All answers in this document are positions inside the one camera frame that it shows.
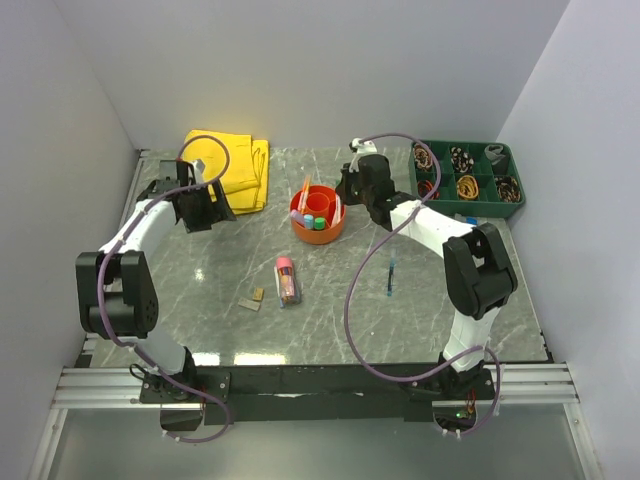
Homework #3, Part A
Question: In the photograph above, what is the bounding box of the orange round pen holder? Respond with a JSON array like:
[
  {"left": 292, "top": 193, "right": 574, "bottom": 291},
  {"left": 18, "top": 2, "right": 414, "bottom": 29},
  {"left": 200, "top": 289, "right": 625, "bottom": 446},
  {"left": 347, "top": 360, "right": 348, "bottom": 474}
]
[{"left": 289, "top": 184, "right": 346, "bottom": 245}]

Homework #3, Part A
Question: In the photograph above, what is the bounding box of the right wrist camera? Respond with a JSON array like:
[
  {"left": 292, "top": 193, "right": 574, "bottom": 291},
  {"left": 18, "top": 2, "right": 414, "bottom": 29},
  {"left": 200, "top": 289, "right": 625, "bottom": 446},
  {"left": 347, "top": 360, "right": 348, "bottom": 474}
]
[{"left": 349, "top": 138, "right": 377, "bottom": 172}]

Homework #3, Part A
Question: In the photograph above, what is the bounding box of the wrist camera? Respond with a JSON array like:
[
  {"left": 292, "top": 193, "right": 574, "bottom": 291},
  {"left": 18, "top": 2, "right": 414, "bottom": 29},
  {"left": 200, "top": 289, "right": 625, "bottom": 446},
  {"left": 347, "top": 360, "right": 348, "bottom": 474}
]
[
  {"left": 189, "top": 159, "right": 206, "bottom": 184},
  {"left": 349, "top": 138, "right": 377, "bottom": 172}
]

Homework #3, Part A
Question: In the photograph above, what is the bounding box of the green cap white marker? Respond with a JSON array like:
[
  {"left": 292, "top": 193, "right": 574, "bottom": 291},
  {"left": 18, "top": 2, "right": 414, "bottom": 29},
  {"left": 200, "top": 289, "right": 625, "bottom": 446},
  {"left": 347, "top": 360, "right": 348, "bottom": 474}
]
[{"left": 334, "top": 195, "right": 343, "bottom": 224}]

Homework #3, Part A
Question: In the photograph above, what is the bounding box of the blue transparent pen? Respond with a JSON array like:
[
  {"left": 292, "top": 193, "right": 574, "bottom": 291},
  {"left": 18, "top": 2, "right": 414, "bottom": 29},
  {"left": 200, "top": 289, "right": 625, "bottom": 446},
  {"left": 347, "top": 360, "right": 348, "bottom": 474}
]
[{"left": 386, "top": 257, "right": 396, "bottom": 297}]

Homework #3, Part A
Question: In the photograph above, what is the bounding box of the green compartment tray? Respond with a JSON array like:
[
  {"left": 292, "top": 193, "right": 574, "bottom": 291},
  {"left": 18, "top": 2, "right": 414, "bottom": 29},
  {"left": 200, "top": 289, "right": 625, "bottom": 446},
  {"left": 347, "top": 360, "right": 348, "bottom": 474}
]
[{"left": 408, "top": 140, "right": 526, "bottom": 219}]

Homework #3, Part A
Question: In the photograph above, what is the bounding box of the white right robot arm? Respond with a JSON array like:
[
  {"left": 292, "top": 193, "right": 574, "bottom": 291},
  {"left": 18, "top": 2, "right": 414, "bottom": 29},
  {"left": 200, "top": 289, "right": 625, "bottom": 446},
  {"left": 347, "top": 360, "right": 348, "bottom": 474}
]
[{"left": 336, "top": 154, "right": 518, "bottom": 398}]

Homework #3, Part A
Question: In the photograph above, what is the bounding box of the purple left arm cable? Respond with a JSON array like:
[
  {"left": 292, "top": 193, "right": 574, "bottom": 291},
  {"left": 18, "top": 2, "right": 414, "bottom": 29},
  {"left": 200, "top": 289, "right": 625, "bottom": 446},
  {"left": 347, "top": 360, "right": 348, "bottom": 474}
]
[{"left": 94, "top": 135, "right": 236, "bottom": 446}]

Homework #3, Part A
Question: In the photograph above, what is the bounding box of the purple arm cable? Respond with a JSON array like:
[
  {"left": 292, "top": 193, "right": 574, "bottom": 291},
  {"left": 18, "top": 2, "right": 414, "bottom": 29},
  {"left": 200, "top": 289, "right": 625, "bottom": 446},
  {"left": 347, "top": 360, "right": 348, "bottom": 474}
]
[
  {"left": 94, "top": 135, "right": 236, "bottom": 446},
  {"left": 344, "top": 132, "right": 504, "bottom": 441}
]

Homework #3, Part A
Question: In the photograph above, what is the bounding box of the brown cap white marker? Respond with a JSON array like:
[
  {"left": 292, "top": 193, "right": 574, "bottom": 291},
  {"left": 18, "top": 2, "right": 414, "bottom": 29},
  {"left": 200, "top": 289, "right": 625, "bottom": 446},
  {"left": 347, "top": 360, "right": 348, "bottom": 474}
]
[{"left": 331, "top": 196, "right": 342, "bottom": 227}]

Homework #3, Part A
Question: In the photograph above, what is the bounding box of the aluminium rail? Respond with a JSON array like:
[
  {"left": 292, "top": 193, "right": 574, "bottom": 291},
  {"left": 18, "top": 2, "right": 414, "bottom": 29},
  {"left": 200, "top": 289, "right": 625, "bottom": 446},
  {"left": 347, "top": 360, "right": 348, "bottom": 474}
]
[{"left": 51, "top": 363, "right": 579, "bottom": 410}]

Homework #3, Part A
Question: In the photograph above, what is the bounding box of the yellow thin pen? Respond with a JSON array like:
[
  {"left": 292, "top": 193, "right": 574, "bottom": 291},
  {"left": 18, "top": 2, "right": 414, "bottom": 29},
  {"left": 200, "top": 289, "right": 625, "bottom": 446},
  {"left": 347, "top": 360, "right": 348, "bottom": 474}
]
[{"left": 300, "top": 175, "right": 312, "bottom": 214}]

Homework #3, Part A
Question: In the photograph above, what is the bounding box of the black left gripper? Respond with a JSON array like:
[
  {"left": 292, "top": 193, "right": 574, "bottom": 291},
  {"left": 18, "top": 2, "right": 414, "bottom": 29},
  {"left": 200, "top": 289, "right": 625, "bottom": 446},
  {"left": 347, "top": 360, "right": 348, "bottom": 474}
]
[{"left": 183, "top": 179, "right": 236, "bottom": 234}]

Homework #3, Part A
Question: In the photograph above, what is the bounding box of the pink lid marker tube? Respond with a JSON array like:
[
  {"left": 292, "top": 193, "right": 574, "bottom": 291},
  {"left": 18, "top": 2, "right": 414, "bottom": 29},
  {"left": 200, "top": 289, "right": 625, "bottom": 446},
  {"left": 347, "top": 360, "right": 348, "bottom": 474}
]
[{"left": 274, "top": 256, "right": 302, "bottom": 308}]

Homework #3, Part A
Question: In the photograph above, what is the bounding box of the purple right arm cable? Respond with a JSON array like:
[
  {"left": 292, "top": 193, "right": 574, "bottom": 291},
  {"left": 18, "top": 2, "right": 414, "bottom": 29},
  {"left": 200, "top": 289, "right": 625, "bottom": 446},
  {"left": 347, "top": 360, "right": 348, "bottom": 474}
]
[{"left": 344, "top": 132, "right": 504, "bottom": 441}]

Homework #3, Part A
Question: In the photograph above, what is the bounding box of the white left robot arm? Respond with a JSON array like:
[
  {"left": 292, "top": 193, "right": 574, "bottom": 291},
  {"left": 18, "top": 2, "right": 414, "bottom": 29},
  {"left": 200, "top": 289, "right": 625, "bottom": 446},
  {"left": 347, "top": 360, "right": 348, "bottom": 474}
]
[{"left": 75, "top": 159, "right": 235, "bottom": 402}]

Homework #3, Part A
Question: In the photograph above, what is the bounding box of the grey tan eraser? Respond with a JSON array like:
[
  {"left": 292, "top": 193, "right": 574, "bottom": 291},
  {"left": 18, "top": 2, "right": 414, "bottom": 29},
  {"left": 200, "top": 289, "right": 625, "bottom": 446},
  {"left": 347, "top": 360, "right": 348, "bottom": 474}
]
[{"left": 238, "top": 298, "right": 261, "bottom": 312}]

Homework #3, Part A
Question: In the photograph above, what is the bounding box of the purple highlighter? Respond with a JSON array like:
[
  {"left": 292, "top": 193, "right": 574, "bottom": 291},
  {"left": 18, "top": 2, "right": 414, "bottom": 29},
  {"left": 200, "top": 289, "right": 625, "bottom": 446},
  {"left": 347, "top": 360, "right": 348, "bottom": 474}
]
[{"left": 290, "top": 210, "right": 305, "bottom": 226}]

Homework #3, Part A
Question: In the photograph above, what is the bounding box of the black base beam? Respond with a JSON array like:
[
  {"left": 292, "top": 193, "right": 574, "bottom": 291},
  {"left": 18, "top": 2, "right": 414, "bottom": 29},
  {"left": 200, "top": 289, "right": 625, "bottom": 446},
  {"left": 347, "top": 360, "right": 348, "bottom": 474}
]
[{"left": 129, "top": 363, "right": 496, "bottom": 431}]

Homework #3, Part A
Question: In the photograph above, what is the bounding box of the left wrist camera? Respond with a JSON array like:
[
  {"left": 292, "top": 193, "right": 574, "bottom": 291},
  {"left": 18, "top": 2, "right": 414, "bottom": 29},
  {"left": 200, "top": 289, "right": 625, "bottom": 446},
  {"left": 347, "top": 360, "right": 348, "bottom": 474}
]
[{"left": 189, "top": 159, "right": 206, "bottom": 184}]

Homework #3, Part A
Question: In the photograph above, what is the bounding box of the yellow folded cloth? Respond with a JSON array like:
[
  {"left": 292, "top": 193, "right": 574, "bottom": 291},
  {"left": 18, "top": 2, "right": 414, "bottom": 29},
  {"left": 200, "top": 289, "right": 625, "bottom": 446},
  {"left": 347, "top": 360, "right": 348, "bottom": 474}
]
[{"left": 181, "top": 129, "right": 270, "bottom": 215}]

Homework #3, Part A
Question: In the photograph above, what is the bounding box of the green black highlighter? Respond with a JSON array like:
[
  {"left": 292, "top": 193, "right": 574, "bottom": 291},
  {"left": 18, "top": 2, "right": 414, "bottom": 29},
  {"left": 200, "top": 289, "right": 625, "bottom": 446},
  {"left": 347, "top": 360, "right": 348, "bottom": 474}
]
[{"left": 314, "top": 217, "right": 326, "bottom": 231}]

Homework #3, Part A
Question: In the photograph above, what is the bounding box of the brown small eraser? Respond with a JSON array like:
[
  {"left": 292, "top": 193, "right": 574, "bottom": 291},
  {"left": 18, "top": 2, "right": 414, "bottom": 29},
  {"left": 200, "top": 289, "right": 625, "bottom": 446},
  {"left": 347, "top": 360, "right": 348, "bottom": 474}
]
[{"left": 252, "top": 287, "right": 264, "bottom": 302}]

